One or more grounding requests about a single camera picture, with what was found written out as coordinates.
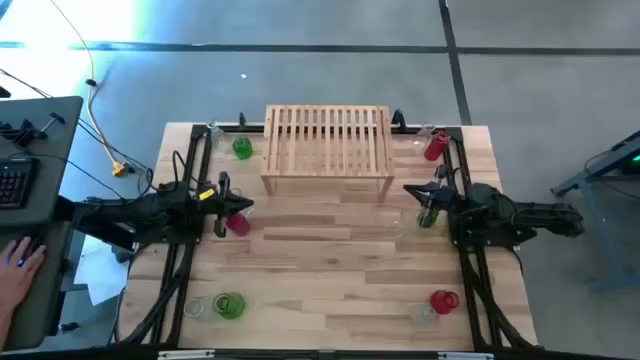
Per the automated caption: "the black aluminium table frame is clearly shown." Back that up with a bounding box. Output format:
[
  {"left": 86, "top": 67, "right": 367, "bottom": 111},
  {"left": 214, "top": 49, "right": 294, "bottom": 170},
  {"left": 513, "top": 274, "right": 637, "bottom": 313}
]
[{"left": 117, "top": 122, "right": 541, "bottom": 360}]

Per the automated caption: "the green bulbous glass vase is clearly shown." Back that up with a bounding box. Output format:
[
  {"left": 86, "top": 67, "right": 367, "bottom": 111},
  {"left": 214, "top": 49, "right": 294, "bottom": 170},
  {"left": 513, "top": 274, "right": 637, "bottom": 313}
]
[{"left": 212, "top": 291, "right": 247, "bottom": 321}]

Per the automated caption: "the black keyboard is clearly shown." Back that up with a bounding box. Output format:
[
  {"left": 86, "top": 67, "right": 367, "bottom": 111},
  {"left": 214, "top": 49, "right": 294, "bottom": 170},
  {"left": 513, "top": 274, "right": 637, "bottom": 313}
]
[{"left": 0, "top": 157, "right": 40, "bottom": 210}]

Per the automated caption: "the black computer mouse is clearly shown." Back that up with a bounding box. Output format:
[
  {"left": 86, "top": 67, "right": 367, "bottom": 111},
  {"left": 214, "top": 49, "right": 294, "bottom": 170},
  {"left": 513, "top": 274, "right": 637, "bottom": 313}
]
[{"left": 12, "top": 234, "right": 49, "bottom": 271}]

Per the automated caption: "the grey desk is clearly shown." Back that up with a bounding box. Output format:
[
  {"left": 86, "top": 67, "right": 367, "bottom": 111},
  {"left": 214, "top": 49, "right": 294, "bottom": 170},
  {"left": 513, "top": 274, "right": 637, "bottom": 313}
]
[{"left": 0, "top": 95, "right": 84, "bottom": 351}]

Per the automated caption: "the person's forearm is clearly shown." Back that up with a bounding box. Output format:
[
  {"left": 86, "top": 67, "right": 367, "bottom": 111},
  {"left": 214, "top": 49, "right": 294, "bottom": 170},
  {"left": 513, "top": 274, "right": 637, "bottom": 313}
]
[{"left": 0, "top": 303, "right": 16, "bottom": 351}]

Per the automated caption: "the red ribbed bottle vase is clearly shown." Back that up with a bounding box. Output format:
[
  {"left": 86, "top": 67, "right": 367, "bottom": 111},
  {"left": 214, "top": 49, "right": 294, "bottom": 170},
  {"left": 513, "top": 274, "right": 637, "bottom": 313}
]
[{"left": 224, "top": 211, "right": 252, "bottom": 238}]

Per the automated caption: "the white metal bracket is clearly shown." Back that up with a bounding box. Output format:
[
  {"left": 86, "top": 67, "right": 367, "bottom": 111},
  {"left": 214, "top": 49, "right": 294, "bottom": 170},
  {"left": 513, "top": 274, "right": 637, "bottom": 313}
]
[
  {"left": 157, "top": 349, "right": 216, "bottom": 360},
  {"left": 437, "top": 351, "right": 495, "bottom": 360}
]

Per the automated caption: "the grey metal stand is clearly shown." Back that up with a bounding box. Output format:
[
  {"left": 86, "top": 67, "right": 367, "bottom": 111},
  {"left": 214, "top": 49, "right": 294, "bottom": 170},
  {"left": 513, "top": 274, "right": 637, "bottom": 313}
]
[{"left": 549, "top": 130, "right": 640, "bottom": 294}]

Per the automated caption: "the small green ribbed vase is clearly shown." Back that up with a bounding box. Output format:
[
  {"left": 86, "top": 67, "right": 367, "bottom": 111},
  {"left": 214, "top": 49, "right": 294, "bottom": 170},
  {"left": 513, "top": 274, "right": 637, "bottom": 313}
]
[{"left": 231, "top": 135, "right": 254, "bottom": 161}]

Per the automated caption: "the yellow extension cable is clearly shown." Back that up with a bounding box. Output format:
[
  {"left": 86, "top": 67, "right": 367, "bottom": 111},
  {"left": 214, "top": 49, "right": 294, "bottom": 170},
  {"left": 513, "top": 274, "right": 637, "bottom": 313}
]
[{"left": 48, "top": 0, "right": 124, "bottom": 169}]

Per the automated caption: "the black desk clamp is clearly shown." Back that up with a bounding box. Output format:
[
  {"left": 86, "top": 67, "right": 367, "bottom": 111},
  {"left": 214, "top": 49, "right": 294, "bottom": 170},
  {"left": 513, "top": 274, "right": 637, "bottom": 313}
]
[{"left": 0, "top": 112, "right": 66, "bottom": 146}]

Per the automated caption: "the person's hand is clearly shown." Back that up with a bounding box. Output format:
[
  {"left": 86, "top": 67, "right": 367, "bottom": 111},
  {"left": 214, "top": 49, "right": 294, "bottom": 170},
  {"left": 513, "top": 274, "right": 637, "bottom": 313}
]
[{"left": 0, "top": 238, "right": 47, "bottom": 314}]

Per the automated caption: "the red round glass vase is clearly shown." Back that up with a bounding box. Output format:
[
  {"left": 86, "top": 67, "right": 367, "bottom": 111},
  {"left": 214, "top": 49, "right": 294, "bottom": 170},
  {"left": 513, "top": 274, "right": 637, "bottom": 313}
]
[{"left": 429, "top": 289, "right": 461, "bottom": 316}]

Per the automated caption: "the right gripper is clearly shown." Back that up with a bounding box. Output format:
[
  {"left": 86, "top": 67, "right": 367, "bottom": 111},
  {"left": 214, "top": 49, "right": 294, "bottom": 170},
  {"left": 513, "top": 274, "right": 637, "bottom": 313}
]
[{"left": 402, "top": 164, "right": 457, "bottom": 229}]

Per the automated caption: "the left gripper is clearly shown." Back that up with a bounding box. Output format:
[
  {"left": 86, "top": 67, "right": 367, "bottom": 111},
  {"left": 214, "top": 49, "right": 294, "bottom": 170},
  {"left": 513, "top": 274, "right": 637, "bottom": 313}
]
[{"left": 212, "top": 171, "right": 255, "bottom": 240}]

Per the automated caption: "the black floor cable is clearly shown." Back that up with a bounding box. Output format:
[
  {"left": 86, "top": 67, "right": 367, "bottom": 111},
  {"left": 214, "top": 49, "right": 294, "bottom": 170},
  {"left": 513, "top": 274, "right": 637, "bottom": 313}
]
[{"left": 74, "top": 117, "right": 156, "bottom": 194}]

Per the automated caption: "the white paper sheet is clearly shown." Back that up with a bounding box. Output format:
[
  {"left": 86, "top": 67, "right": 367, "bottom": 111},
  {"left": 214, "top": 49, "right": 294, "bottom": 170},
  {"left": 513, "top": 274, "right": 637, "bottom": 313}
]
[{"left": 73, "top": 234, "right": 132, "bottom": 307}]

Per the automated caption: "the green twisted glass vase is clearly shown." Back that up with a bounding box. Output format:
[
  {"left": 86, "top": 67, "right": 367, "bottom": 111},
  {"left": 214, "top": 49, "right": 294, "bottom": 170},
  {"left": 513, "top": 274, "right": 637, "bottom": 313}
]
[{"left": 417, "top": 205, "right": 441, "bottom": 230}]

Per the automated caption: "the red cylindrical glass vase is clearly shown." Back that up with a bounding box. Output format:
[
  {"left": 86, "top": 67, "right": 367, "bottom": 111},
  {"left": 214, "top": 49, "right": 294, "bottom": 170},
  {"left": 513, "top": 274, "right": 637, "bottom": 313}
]
[{"left": 423, "top": 130, "right": 451, "bottom": 162}]

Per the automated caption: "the wooden slatted shelf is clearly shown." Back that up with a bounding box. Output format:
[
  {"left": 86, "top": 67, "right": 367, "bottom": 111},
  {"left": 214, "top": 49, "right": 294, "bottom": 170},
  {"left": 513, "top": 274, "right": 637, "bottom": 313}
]
[{"left": 260, "top": 104, "right": 396, "bottom": 197}]

